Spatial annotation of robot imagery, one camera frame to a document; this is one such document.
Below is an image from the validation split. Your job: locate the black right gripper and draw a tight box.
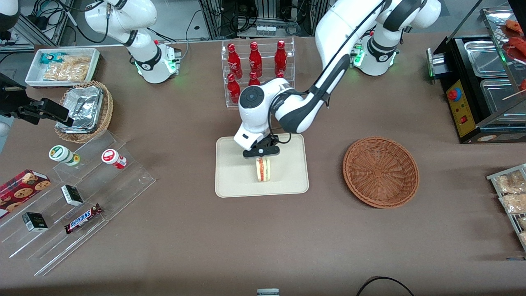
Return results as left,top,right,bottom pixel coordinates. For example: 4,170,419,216
0,73,75,127

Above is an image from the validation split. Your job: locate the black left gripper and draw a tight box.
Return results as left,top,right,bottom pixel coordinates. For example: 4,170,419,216
242,136,281,162

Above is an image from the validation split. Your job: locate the triangular sandwich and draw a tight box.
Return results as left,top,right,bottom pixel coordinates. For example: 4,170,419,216
255,157,272,183

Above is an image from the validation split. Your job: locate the beige plastic tray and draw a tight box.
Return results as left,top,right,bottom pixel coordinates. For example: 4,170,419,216
215,132,310,199

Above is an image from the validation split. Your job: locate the white rectangular snack tray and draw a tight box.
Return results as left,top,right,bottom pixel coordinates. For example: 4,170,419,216
25,48,102,88

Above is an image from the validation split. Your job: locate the light wicker basket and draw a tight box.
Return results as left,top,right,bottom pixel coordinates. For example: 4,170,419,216
54,80,114,144

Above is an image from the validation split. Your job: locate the brown wicker basket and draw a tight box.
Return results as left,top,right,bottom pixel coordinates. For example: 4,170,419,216
342,136,420,209

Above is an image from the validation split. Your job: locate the aluminium foil container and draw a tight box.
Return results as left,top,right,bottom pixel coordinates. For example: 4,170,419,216
55,86,104,134

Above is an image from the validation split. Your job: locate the green lid white cup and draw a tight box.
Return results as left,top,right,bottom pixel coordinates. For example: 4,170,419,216
48,145,81,167

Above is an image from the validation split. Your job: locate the clear bag of crackers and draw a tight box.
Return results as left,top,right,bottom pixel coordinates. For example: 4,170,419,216
43,62,90,82
61,55,92,69

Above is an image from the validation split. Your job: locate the teal snack packet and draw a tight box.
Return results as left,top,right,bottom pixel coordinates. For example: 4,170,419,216
39,52,67,65

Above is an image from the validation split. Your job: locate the red cookie box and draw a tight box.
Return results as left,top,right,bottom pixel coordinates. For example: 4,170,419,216
0,169,52,220

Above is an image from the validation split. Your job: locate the red lid white cup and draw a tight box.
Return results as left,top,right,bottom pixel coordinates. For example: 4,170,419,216
101,149,128,170

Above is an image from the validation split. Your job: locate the clear acrylic bottle rack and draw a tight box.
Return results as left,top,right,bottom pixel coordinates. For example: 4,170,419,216
221,36,296,109

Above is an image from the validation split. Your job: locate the small black box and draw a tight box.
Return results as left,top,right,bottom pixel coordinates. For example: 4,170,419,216
60,185,84,207
21,212,49,233

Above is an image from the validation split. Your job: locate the clear acrylic stepped shelf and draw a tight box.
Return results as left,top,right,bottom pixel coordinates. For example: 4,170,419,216
0,129,157,277

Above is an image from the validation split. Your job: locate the Snickers chocolate bar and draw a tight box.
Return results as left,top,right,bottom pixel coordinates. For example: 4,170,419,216
64,203,104,235

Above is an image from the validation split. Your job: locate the black hot food display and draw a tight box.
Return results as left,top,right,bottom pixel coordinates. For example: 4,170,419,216
426,0,526,144

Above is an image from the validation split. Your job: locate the wooden skewer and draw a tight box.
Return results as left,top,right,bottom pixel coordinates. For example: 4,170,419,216
502,79,526,102

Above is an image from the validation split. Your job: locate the orange sausage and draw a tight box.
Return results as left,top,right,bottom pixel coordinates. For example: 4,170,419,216
508,37,526,57
505,19,525,35

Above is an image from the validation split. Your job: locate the aluminium frame rack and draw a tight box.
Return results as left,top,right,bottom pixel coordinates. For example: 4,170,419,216
197,0,331,39

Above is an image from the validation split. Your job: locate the black cable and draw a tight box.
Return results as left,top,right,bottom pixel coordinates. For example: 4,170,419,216
355,276,416,296

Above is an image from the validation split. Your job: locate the metal wire snack tray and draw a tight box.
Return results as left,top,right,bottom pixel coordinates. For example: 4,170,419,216
486,164,526,252

